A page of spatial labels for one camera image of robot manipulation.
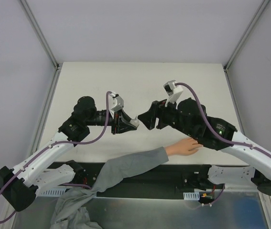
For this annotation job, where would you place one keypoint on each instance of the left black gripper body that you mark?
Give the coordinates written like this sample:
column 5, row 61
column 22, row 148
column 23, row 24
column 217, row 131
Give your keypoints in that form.
column 115, row 123

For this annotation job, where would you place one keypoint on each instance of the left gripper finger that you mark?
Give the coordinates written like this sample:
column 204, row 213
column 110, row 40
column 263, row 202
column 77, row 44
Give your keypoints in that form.
column 128, row 127
column 126, row 117

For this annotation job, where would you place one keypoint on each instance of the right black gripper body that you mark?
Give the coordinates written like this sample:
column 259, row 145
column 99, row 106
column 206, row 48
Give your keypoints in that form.
column 154, row 114

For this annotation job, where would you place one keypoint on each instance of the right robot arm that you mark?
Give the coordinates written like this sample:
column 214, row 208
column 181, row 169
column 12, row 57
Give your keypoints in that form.
column 214, row 133

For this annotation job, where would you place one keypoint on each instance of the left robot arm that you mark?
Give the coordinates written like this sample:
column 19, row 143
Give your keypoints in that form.
column 21, row 184

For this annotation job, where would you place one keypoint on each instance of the mannequin hand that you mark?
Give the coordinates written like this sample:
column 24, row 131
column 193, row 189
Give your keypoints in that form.
column 184, row 147

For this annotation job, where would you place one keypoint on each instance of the grey shirt sleeve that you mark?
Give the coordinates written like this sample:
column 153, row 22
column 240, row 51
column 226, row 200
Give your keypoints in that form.
column 70, row 213

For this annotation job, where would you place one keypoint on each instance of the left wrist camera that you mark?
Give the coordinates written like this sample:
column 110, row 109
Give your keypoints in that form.
column 116, row 103

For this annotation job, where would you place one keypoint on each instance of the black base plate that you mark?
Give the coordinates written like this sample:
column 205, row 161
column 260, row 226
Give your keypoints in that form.
column 163, row 182

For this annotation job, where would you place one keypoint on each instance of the right aluminium frame post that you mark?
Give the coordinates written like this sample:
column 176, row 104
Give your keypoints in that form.
column 246, row 34

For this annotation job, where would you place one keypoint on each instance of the aluminium frame post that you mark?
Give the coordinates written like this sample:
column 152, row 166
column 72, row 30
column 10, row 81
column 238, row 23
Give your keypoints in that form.
column 246, row 34
column 38, row 32

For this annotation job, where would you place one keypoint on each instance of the left aluminium frame post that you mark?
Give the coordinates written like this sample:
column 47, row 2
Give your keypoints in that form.
column 38, row 32

